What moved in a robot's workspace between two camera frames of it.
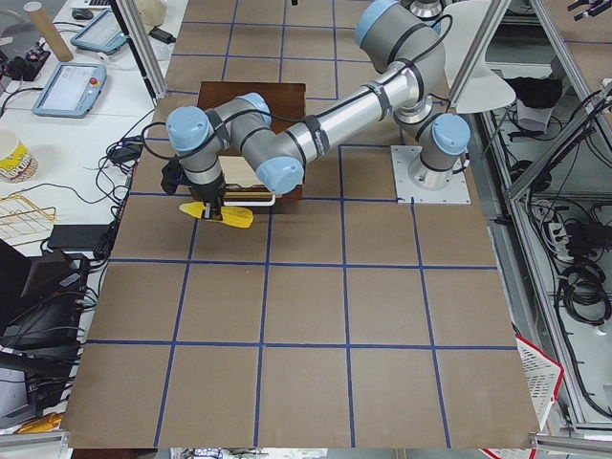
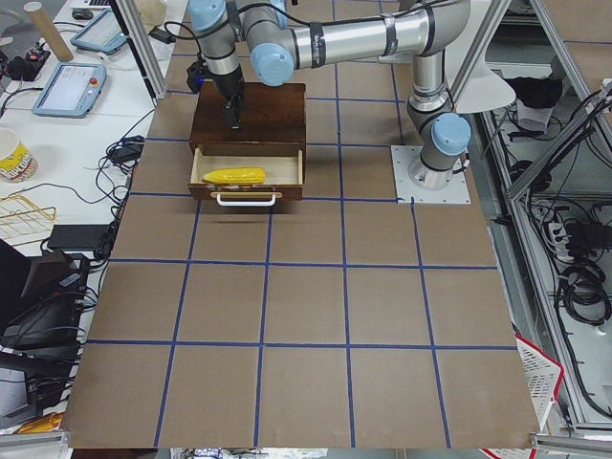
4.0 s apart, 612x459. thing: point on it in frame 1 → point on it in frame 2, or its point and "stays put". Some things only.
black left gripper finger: x=219 y=207 → x=235 y=102
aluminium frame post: x=143 y=46 stays put
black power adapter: x=162 y=35 stays put
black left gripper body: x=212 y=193 → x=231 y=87
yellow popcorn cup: x=16 y=163 stays put
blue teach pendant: x=70 y=90 stays put
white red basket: x=543 y=376 stays put
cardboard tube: x=49 y=31 stays put
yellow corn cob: x=233 y=216 → x=236 y=176
